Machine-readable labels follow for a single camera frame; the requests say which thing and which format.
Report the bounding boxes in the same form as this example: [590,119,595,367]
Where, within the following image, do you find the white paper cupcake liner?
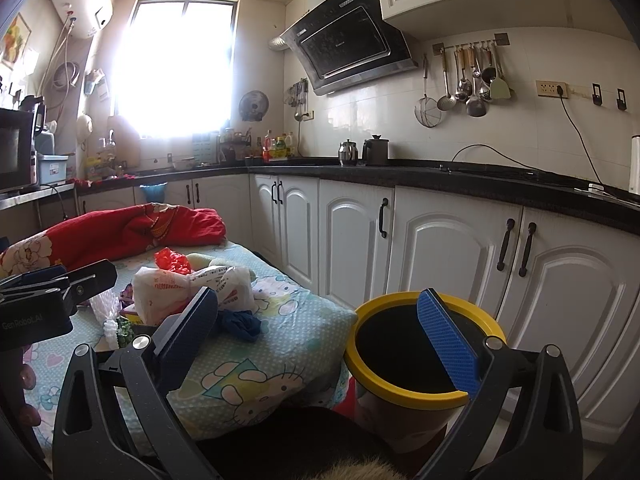
[90,289,120,350]

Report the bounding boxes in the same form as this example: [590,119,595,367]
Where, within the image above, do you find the black range hood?
[282,0,418,96]

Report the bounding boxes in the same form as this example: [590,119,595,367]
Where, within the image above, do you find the black microwave oven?
[0,108,37,193]

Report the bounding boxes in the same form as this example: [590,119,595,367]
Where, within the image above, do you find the light blue storage box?
[37,154,68,186]

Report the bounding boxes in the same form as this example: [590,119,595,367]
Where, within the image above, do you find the blue hanging basket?
[140,182,167,204]

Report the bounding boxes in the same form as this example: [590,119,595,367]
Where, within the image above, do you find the yellow rimmed black trash bin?
[342,290,509,453]

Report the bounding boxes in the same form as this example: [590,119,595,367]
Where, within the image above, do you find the black countertop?
[75,157,639,235]

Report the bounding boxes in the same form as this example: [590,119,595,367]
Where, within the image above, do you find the red floral blanket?
[1,203,227,278]

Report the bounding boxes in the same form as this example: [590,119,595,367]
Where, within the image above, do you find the steel kettle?
[338,139,358,166]

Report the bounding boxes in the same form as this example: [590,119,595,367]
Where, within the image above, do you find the green knitted cloth roll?
[186,252,244,272]

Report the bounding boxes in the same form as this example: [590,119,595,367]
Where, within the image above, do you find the white printed plastic bag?
[132,266,258,326]

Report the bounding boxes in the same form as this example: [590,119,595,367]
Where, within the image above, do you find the condiment bottles group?
[262,130,294,162]

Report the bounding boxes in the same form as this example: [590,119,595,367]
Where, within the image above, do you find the hanging steel ladles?
[432,35,515,118]

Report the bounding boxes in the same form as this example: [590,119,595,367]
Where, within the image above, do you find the hello kitty bed sheet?
[25,242,357,457]

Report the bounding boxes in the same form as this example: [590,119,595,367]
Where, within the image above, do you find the black power cable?
[450,84,606,187]

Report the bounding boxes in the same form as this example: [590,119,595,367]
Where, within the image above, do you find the green patterned wrapper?
[116,316,134,349]

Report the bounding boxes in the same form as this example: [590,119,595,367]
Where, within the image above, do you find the wall power socket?
[535,80,568,99]

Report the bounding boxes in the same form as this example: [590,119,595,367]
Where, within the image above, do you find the white lower cabinets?
[80,174,639,444]

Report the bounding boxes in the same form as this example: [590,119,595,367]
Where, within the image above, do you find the electric kettle black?
[18,94,47,136]

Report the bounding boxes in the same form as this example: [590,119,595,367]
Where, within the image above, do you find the person's left hand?
[18,361,44,428]

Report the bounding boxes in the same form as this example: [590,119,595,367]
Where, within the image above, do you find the wire skimmer strainer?
[413,55,442,128]

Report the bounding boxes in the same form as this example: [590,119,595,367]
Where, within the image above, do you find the black pot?
[362,134,390,166]

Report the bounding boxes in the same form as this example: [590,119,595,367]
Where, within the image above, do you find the small wall fan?
[239,90,270,122]

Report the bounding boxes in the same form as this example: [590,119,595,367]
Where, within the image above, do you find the red plastic bag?
[154,247,193,275]

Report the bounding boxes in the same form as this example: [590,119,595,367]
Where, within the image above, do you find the dark blue cloth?
[210,310,262,342]

